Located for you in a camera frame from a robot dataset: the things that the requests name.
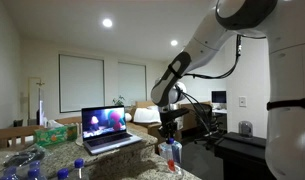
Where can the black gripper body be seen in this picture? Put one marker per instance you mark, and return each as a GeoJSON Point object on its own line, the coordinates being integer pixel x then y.
{"type": "Point", "coordinates": [168, 126]}

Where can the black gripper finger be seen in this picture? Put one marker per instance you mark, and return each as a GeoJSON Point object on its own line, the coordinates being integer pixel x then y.
{"type": "Point", "coordinates": [175, 135]}
{"type": "Point", "coordinates": [166, 138]}

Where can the blue-capped water bottle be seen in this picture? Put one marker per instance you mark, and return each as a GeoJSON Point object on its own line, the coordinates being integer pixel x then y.
{"type": "Point", "coordinates": [62, 174]}
{"type": "Point", "coordinates": [79, 172]}
{"type": "Point", "coordinates": [171, 151]}

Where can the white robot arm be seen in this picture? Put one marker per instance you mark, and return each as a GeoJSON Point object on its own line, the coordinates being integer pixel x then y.
{"type": "Point", "coordinates": [269, 87]}

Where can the beige sofa with pillow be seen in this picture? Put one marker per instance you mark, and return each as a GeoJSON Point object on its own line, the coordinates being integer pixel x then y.
{"type": "Point", "coordinates": [144, 116]}

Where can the black office chair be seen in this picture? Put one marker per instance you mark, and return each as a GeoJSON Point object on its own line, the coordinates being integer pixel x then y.
{"type": "Point", "coordinates": [209, 129]}

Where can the silver open laptop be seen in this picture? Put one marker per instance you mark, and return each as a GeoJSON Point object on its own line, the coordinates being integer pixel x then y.
{"type": "Point", "coordinates": [104, 128]}

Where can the black cabinet with speaker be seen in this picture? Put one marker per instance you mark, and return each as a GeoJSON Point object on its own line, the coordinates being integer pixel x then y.
{"type": "Point", "coordinates": [243, 155]}

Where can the white window blinds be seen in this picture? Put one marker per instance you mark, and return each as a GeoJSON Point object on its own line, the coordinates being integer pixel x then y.
{"type": "Point", "coordinates": [81, 82]}

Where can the green tissue box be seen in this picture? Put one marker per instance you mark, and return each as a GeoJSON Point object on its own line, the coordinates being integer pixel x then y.
{"type": "Point", "coordinates": [51, 136]}

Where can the background monitor screen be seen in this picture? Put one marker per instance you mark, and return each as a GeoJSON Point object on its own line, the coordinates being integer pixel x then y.
{"type": "Point", "coordinates": [40, 113]}

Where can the shrink-wrapped water bottle pack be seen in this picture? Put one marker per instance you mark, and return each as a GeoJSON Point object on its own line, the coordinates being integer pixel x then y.
{"type": "Point", "coordinates": [21, 172]}

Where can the black charger in bag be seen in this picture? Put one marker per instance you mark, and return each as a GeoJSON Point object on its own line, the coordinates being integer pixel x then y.
{"type": "Point", "coordinates": [25, 157]}

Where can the wooden chair back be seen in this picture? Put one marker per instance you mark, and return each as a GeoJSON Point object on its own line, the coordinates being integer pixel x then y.
{"type": "Point", "coordinates": [16, 135]}

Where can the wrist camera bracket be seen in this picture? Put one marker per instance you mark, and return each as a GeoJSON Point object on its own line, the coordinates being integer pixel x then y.
{"type": "Point", "coordinates": [173, 114]}

